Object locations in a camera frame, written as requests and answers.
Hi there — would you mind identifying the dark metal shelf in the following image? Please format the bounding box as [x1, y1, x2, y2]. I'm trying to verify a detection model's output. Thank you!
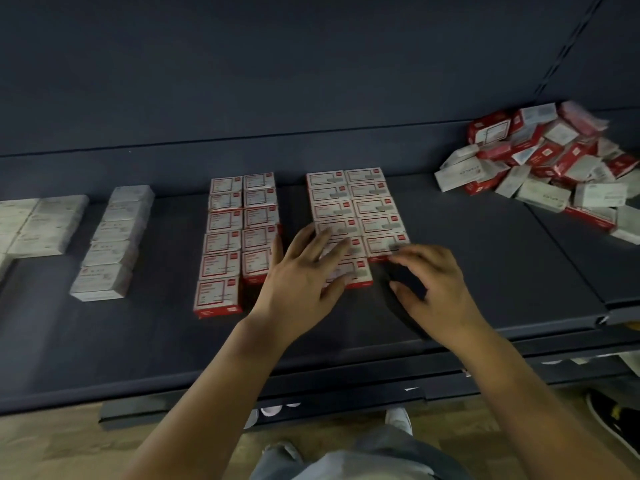
[0, 0, 640, 431]

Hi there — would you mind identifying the pile of red white boxes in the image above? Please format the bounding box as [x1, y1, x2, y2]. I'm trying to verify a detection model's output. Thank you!
[435, 99, 640, 246]

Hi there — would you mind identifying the person's left hand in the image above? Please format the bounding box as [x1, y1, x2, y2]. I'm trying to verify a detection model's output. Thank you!
[250, 225, 353, 348]

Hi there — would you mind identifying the person's right hand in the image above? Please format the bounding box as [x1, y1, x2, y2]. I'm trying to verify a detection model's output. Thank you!
[388, 245, 491, 351]

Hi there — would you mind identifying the person's right forearm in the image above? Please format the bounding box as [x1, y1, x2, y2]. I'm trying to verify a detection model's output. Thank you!
[450, 329, 640, 480]

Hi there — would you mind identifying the person's left forearm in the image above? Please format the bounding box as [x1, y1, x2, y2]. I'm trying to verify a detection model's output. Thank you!
[120, 319, 311, 480]

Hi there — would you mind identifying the black shoe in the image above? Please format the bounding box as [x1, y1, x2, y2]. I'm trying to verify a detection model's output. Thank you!
[585, 389, 640, 458]

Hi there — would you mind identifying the person's grey shoe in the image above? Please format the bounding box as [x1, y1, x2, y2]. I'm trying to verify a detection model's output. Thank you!
[385, 407, 414, 436]
[262, 441, 301, 466]

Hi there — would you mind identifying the person's grey clothing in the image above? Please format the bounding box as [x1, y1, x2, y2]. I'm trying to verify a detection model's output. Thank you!
[250, 427, 471, 480]

